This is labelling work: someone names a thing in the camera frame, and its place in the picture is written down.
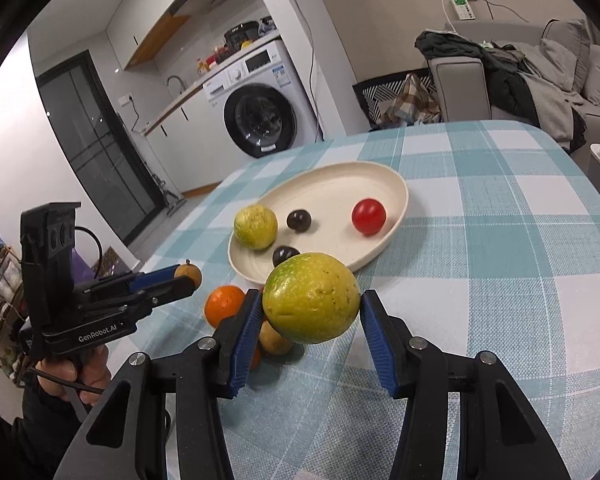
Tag dark purple plum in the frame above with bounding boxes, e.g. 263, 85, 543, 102
286, 209, 312, 233
272, 245, 301, 267

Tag white upper cabinets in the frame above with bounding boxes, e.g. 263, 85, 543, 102
105, 0, 241, 71

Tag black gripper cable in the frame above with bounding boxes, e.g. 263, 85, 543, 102
72, 226, 104, 281

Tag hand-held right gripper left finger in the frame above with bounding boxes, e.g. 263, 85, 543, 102
52, 287, 266, 480

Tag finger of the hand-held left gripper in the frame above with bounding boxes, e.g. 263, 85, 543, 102
72, 265, 192, 300
95, 276, 197, 318

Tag grey garment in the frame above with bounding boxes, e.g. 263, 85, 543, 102
517, 55, 588, 153

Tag black patterned basket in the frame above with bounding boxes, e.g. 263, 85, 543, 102
352, 71, 441, 131

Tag floor mop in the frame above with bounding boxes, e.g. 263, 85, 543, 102
152, 175, 187, 217

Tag black jacket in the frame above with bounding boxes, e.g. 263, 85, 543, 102
415, 31, 533, 126

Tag black cooker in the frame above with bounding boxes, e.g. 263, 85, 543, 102
224, 21, 263, 51

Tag person's left hand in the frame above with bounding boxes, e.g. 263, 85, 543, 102
35, 345, 112, 407

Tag plaid cloth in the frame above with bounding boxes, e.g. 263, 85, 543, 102
377, 74, 441, 128

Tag cream round plate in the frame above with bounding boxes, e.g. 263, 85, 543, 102
228, 161, 410, 283

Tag grey sofa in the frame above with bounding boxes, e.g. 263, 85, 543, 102
427, 17, 600, 153

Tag checked teal tablecloth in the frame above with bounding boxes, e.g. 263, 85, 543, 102
130, 120, 600, 480

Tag large red tomato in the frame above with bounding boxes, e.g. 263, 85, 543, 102
351, 198, 387, 236

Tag storage shelf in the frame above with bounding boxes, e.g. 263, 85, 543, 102
0, 230, 36, 386

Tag purple bag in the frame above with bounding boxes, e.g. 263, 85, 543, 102
71, 250, 97, 286

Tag dark glass door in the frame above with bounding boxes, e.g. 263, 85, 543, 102
36, 57, 168, 246

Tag person's left forearm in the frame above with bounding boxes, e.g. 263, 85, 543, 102
0, 382, 83, 480

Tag small brown longan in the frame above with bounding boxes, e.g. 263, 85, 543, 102
175, 260, 202, 287

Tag green yellow round fruit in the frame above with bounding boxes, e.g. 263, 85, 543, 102
262, 253, 362, 345
233, 204, 278, 251

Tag white lower kitchen cabinets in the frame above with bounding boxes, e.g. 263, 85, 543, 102
142, 80, 241, 193

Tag brown patterned bag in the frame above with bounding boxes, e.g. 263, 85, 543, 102
97, 246, 127, 279

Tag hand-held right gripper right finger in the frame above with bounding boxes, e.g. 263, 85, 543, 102
359, 289, 573, 480

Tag white washing machine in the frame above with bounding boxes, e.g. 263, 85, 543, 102
202, 39, 325, 160

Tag brown round fruit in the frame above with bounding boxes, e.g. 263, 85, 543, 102
258, 319, 295, 356

